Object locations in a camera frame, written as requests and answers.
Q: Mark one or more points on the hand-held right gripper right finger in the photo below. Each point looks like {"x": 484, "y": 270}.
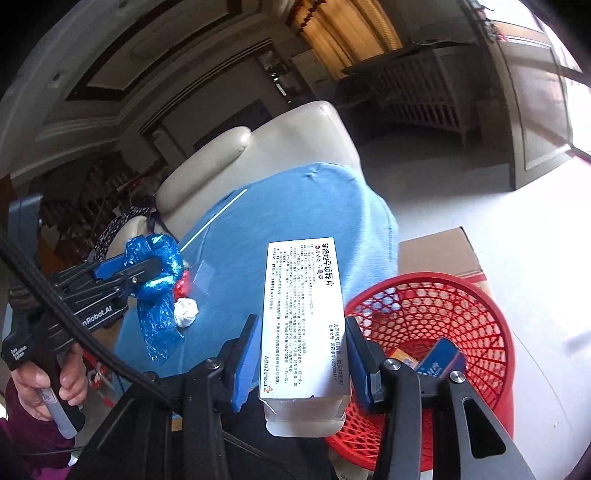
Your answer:
{"x": 361, "y": 369}

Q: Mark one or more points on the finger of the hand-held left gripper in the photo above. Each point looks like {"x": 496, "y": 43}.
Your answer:
{"x": 145, "y": 272}
{"x": 113, "y": 266}

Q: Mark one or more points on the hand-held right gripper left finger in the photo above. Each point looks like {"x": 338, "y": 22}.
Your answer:
{"x": 245, "y": 369}

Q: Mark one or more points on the red plastic bag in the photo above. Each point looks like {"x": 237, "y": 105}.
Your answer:
{"x": 183, "y": 284}

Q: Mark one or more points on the blue plastic bag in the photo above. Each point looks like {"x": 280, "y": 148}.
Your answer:
{"x": 157, "y": 323}

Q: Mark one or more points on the white medicine box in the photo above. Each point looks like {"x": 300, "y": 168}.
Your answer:
{"x": 300, "y": 323}

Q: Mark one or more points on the red plastic basket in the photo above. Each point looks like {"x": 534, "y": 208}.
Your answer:
{"x": 485, "y": 323}

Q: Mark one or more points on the person's left hand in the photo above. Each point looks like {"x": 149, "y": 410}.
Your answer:
{"x": 71, "y": 378}

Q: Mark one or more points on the black white patterned cloth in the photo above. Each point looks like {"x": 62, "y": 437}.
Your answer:
{"x": 115, "y": 230}

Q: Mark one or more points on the orange carton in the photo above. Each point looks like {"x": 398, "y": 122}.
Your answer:
{"x": 401, "y": 356}

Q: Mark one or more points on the white crumpled paper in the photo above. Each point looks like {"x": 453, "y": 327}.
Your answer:
{"x": 185, "y": 313}

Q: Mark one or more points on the clear plastic wrapper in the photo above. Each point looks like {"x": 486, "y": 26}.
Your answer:
{"x": 203, "y": 277}

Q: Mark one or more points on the red white toy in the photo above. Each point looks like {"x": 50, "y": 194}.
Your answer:
{"x": 99, "y": 374}

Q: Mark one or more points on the blue carton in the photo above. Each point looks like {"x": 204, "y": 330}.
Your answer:
{"x": 441, "y": 357}

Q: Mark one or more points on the dark wooden shelf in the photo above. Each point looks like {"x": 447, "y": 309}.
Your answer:
{"x": 92, "y": 184}

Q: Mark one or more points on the brown cardboard box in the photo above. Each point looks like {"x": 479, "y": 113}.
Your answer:
{"x": 438, "y": 254}

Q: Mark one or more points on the person's maroon clothing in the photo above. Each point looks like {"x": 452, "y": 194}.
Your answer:
{"x": 27, "y": 443}

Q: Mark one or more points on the blue tablecloth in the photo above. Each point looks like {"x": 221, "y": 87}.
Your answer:
{"x": 300, "y": 207}

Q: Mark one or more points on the beige leather sofa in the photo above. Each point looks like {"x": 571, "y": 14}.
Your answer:
{"x": 277, "y": 143}

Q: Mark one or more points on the glass display cabinet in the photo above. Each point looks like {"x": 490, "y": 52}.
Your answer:
{"x": 277, "y": 74}

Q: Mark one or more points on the white standing air conditioner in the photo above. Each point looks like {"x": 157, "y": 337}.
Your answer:
{"x": 309, "y": 69}

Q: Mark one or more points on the wooden baby crib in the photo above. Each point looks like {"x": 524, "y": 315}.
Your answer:
{"x": 415, "y": 92}

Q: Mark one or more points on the dark wooden door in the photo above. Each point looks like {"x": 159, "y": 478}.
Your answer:
{"x": 531, "y": 115}

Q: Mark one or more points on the yellow curtain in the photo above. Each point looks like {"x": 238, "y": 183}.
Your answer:
{"x": 346, "y": 27}

